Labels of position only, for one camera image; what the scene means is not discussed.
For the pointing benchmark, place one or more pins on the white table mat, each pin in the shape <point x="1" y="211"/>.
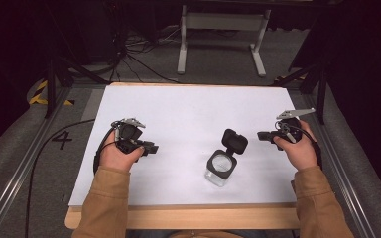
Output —
<point x="191" y="112"/>

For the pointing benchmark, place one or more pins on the black tripod stand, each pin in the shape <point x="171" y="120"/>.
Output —
<point x="320" y="89"/>
<point x="51" y="89"/>

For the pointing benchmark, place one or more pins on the white metal stand frame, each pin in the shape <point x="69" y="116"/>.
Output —
<point x="223" y="21"/>

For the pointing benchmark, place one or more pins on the aluminium floor rail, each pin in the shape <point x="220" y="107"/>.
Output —
<point x="20" y="172"/>
<point x="340" y="165"/>

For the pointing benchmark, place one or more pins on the person's right hand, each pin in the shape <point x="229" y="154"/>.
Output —
<point x="299" y="153"/>

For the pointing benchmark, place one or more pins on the clear jar with black lid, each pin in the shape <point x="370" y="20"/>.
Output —
<point x="223" y="163"/>

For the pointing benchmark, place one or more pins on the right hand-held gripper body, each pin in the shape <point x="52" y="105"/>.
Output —
<point x="290" y="127"/>

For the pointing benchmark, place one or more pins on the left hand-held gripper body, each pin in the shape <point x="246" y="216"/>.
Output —
<point x="129" y="134"/>

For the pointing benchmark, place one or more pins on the person's left hand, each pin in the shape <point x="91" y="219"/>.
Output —
<point x="117" y="159"/>

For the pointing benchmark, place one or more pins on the yellow black hazard tape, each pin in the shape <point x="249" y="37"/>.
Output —
<point x="39" y="95"/>

